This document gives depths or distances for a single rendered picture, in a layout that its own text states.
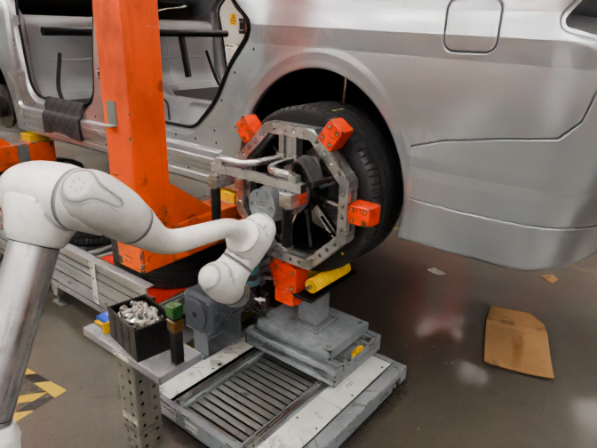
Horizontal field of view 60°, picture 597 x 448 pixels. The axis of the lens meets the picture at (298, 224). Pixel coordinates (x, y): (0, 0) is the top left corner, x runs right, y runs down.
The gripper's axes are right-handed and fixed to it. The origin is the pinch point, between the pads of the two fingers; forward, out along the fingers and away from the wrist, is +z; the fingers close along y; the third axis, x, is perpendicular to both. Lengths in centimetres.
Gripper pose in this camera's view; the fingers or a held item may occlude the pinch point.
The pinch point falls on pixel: (260, 310)
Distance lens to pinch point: 185.2
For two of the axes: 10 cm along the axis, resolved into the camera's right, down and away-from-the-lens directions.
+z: 2.9, 3.9, 8.7
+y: 9.6, -0.9, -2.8
